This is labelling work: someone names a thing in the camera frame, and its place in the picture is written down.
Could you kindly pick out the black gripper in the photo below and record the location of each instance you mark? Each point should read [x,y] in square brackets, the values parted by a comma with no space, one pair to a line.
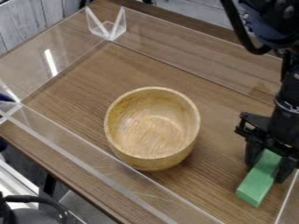
[275,133]

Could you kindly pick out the green rectangular block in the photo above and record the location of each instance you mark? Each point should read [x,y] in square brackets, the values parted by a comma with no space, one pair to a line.
[259,180]

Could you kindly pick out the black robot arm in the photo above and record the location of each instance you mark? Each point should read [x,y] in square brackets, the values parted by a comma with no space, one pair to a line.
[266,25]

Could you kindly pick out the brown wooden bowl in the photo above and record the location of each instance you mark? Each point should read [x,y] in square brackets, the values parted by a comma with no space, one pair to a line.
[152,125]

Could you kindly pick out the black table leg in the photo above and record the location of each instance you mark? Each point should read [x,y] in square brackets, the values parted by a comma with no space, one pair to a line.
[49,184]

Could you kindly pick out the clear acrylic tray enclosure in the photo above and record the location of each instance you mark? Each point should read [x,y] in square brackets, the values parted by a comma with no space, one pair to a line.
[65,75]

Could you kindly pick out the grey metal base plate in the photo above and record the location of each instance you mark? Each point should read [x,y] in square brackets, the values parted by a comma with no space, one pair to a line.
[83,211]

